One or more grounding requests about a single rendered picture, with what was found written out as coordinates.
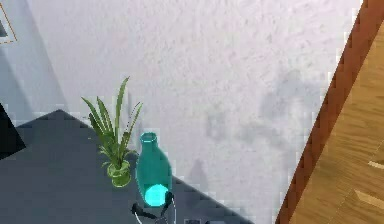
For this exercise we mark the green potted house plant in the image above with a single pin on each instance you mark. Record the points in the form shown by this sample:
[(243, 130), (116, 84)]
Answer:
[(117, 156)]

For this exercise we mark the dark grey stand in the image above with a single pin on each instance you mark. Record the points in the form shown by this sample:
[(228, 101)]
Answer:
[(60, 180)]

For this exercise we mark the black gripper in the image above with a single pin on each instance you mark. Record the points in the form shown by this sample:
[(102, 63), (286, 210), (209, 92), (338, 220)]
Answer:
[(162, 220)]

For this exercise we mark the framed wall picture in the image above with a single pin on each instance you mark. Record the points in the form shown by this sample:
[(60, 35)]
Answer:
[(4, 39)]

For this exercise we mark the teal glass bottle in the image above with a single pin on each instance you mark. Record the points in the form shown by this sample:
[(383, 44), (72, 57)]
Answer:
[(152, 166)]

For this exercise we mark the black flat object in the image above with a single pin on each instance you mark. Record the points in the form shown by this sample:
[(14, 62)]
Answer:
[(8, 140)]

